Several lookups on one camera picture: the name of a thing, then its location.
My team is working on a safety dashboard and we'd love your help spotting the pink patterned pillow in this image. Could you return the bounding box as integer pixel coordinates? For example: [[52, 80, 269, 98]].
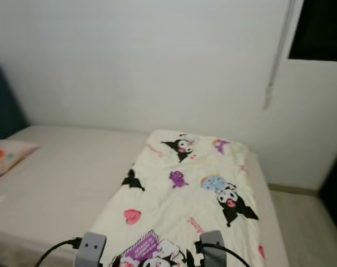
[[0, 139, 41, 182]]

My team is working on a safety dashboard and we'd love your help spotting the teal upholstered headboard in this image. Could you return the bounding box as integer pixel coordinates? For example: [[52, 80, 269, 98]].
[[0, 58, 31, 140]]

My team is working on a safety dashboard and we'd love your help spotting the white blind wand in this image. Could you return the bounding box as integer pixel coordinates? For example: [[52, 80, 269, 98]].
[[262, 0, 298, 111]]

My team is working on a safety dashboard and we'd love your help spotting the dark window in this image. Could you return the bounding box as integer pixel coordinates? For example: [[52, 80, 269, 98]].
[[288, 0, 337, 62]]

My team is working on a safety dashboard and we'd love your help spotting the black cabinet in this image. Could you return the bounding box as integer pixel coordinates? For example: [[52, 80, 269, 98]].
[[318, 138, 337, 230]]

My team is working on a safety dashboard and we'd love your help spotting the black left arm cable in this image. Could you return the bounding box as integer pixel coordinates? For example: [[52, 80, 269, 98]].
[[34, 237, 83, 267]]

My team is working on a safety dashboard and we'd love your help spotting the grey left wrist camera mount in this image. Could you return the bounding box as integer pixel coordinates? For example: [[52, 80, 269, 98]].
[[76, 231, 108, 267]]

